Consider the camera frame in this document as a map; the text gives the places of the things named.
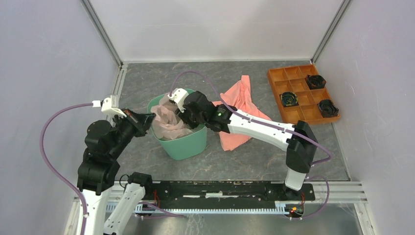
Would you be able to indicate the green plastic trash bin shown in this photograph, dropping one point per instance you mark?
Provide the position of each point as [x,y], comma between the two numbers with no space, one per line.
[185,147]

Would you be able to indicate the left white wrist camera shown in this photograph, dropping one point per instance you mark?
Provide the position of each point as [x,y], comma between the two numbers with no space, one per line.
[109,106]

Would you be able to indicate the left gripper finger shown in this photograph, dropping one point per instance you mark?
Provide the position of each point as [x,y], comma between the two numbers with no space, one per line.
[145,125]
[140,118]

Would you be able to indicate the translucent pink plastic trash bag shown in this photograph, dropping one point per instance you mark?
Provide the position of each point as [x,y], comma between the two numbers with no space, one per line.
[167,125]

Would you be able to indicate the black green bag roll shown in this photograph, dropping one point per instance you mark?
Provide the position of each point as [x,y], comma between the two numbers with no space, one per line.
[289,99]

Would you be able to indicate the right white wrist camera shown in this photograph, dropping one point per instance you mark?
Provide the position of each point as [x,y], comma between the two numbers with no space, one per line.
[178,96]

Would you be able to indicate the orange compartment tray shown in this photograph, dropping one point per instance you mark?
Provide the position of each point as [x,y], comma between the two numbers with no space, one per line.
[292,79]

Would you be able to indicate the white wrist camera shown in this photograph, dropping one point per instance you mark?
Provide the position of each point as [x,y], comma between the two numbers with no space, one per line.
[109,106]
[178,96]

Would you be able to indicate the black bag roll right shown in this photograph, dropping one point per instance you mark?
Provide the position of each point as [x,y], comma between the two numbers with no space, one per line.
[328,109]

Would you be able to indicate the left corner aluminium post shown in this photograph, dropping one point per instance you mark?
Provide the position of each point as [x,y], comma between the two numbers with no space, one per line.
[101,31]

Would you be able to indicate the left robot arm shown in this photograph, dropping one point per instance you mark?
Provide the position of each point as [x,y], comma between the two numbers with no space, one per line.
[96,175]

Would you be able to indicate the right corner aluminium post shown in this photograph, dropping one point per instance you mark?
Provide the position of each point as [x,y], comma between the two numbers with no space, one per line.
[330,30]

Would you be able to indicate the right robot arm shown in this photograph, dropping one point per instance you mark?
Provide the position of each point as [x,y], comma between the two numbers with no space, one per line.
[297,140]

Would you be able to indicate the salmon pink cloth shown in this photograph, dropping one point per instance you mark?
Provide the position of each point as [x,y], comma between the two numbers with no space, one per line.
[239,96]

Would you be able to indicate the corner aluminium post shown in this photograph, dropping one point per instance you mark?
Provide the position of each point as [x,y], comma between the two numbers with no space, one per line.
[101,31]
[330,30]

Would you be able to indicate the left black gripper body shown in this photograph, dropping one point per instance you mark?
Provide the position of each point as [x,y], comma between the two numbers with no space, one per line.
[127,126]

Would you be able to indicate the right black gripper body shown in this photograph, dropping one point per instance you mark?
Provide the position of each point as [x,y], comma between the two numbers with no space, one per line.
[191,120]

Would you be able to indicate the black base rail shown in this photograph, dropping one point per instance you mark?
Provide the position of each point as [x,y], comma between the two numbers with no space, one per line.
[224,197]

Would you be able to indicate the black bag roll top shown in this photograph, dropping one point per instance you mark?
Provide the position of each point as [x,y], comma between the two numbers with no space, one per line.
[315,82]

